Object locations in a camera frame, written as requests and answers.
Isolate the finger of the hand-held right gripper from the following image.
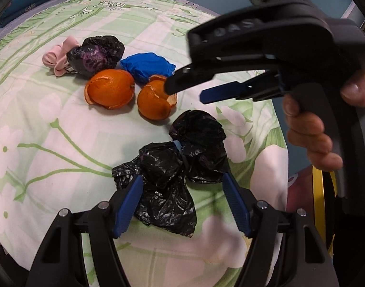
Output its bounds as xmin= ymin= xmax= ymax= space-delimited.
xmin=200 ymin=76 xmax=286 ymax=104
xmin=164 ymin=57 xmax=278 ymax=95

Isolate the person's right hand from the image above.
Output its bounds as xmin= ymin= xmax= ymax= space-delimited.
xmin=282 ymin=70 xmax=365 ymax=171

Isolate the black bag with purple net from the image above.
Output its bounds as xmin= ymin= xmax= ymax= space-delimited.
xmin=66 ymin=35 xmax=125 ymax=80

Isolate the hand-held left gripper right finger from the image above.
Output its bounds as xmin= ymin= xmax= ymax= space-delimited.
xmin=222 ymin=173 xmax=340 ymax=287

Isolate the green floral bed sheet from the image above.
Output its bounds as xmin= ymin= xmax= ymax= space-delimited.
xmin=0 ymin=0 xmax=289 ymax=278

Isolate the small orange peel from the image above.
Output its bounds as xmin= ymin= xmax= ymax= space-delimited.
xmin=137 ymin=75 xmax=178 ymax=121

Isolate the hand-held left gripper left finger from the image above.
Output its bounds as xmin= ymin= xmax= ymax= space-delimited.
xmin=25 ymin=174 xmax=144 ymax=287

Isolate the pink crumpled cloth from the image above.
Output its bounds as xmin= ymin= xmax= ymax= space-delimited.
xmin=43 ymin=36 xmax=81 ymax=77

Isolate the large orange peel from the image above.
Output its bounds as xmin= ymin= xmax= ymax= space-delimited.
xmin=84 ymin=69 xmax=136 ymax=110

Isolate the blue plastic bag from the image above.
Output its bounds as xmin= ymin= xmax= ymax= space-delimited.
xmin=120 ymin=53 xmax=176 ymax=83

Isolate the yellow-rimmed black trash bin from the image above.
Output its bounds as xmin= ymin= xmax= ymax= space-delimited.
xmin=287 ymin=167 xmax=340 ymax=259

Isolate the black plastic bag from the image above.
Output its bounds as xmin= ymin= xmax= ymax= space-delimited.
xmin=111 ymin=110 xmax=228 ymax=238

